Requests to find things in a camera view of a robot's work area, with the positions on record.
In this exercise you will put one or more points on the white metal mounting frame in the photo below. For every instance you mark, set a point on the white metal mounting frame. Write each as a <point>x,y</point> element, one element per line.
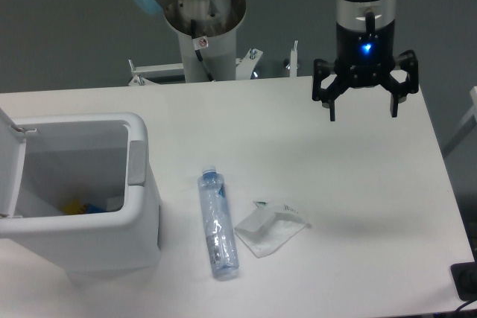
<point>246,68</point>

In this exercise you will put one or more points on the yellow trash inside can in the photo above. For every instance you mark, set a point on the yellow trash inside can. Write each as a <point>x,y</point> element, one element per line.
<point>74,207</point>

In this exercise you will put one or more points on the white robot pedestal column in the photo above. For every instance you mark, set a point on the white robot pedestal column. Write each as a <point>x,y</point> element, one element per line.
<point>206,32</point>

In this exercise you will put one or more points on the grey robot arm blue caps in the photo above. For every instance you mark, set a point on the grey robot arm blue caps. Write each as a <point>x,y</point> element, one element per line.
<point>356,15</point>

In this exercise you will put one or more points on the white frame piece right edge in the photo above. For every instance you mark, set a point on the white frame piece right edge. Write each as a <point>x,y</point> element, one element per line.
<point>464,127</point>

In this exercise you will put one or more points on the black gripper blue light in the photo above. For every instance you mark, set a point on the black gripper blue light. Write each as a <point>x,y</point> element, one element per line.
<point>365,60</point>

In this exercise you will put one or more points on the white plastic wrapper bag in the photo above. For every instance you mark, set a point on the white plastic wrapper bag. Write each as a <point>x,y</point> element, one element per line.
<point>271,225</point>

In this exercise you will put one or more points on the black device at table edge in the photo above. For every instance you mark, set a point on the black device at table edge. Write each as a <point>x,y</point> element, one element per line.
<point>464,276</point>

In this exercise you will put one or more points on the white plastic trash can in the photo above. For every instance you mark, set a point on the white plastic trash can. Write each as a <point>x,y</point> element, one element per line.
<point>101,159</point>

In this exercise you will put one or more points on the blue trash inside can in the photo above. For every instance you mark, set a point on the blue trash inside can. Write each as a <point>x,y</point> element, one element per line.
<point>92,209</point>

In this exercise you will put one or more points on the crushed clear plastic water bottle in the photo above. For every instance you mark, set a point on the crushed clear plastic water bottle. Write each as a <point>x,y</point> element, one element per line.
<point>217,225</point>

